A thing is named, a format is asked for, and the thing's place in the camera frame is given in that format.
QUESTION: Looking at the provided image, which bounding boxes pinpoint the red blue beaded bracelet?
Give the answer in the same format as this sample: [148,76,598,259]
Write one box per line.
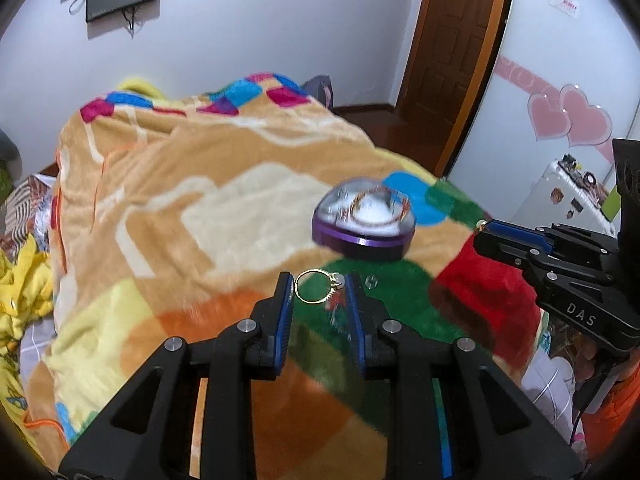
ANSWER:
[324,288,352,340]

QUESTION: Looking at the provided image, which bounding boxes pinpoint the purple heart-shaped jewelry tin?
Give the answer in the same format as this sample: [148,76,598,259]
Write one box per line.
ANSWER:
[311,178,416,261]

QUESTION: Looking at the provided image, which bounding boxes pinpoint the cosmetics on suitcase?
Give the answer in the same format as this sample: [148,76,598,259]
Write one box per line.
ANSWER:
[558,154,620,222]

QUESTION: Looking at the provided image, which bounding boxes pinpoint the red gold braided bracelet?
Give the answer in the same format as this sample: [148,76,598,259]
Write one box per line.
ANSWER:
[336,185,412,229]

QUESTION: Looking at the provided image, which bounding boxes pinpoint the colourful patchwork fleece blanket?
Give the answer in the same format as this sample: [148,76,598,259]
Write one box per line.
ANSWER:
[24,74,540,469]

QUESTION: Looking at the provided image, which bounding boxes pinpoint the yellow curved tube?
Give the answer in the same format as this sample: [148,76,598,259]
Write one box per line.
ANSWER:
[117,77,165,100]

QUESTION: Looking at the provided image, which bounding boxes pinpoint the brown wooden door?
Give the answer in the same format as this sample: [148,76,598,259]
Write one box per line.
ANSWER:
[396,0,509,177]

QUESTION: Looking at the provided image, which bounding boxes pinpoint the white suitcase with stickers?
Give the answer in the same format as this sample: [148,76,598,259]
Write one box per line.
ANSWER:
[511,160,617,237]

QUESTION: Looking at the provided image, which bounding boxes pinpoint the white paper label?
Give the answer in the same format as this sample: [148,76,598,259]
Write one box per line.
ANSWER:
[549,0,580,18]

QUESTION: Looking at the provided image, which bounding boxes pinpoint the gold ring with stone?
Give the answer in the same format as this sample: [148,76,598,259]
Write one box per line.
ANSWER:
[293,268,347,306]

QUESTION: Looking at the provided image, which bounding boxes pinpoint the yellow cloth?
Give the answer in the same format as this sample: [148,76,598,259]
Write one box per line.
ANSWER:
[0,234,53,442]

